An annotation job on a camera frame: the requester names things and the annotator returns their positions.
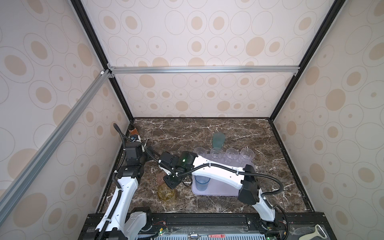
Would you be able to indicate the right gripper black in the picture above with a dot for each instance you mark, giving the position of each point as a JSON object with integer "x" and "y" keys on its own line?
{"x": 170, "y": 184}

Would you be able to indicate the clear faceted glass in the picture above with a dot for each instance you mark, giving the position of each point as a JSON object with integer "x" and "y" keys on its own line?
{"x": 216, "y": 153}
{"x": 232, "y": 156}
{"x": 246, "y": 156}
{"x": 201, "y": 151}

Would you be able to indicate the tall blue plastic tumbler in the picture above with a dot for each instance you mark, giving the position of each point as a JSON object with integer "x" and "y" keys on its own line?
{"x": 202, "y": 183}

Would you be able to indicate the lavender plastic tray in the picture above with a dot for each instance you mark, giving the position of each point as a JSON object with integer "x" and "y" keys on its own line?
{"x": 218, "y": 187}

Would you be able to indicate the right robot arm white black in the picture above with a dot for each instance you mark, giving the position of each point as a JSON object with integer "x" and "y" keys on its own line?
{"x": 251, "y": 193}

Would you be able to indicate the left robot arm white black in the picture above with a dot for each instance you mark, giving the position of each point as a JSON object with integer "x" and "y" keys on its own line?
{"x": 117, "y": 224}

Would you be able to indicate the small amber bottle black cap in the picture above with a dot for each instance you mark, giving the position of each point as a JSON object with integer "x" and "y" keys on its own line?
{"x": 132, "y": 130}

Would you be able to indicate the yellow glass mug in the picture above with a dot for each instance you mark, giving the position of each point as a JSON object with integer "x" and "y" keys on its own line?
{"x": 166, "y": 194}

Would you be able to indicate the teal dimpled plastic tumbler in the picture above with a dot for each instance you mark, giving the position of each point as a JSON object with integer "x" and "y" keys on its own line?
{"x": 218, "y": 140}

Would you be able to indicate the white peeler tool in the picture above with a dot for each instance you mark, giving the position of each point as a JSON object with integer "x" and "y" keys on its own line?
{"x": 319, "y": 232}

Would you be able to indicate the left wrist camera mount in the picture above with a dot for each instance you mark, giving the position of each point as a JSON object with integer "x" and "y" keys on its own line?
{"x": 135, "y": 139}

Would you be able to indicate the red handled screwdriver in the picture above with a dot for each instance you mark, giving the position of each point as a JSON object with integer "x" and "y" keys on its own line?
{"x": 195, "y": 236}

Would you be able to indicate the aluminium frame bar horizontal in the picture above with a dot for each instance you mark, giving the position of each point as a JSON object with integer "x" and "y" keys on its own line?
{"x": 204, "y": 70}

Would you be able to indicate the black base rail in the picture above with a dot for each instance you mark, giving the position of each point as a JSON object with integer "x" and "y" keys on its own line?
{"x": 239, "y": 226}

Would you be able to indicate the aluminium frame bar left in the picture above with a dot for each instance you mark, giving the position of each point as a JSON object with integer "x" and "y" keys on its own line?
{"x": 21, "y": 184}

